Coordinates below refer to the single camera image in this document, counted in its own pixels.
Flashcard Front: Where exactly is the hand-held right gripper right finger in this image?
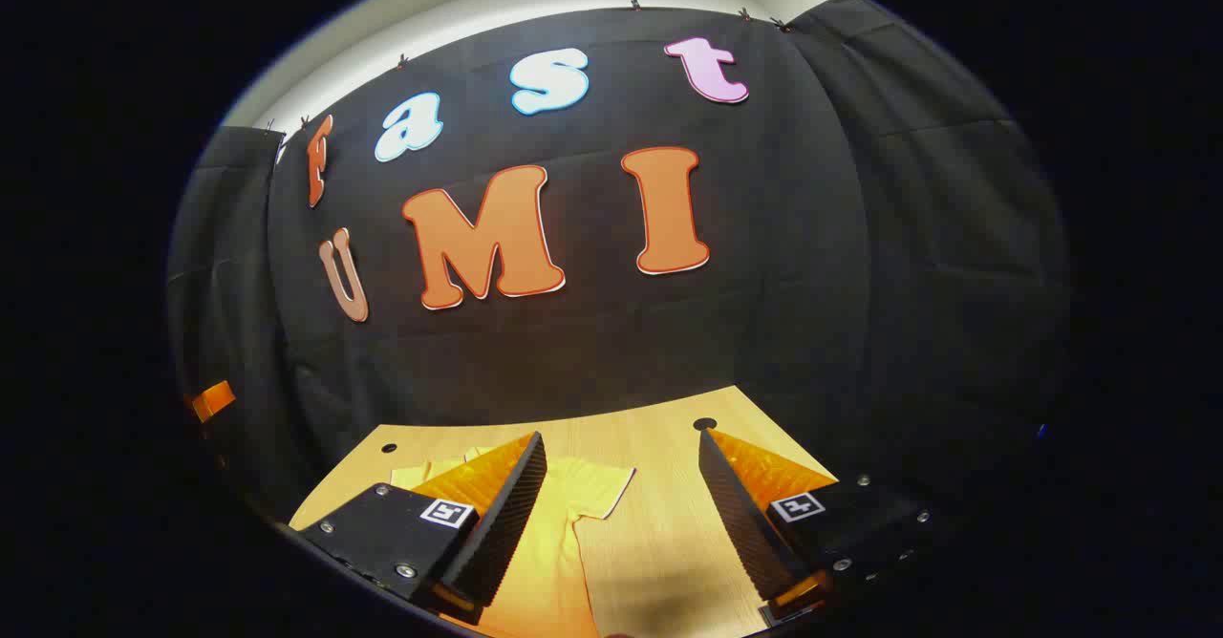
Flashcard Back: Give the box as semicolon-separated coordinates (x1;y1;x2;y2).
697;427;937;627

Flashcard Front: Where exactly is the orange T-shirt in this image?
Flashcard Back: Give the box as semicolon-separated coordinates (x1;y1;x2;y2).
390;445;637;638

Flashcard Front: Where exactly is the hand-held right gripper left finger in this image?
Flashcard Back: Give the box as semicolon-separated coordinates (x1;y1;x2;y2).
298;431;549;626

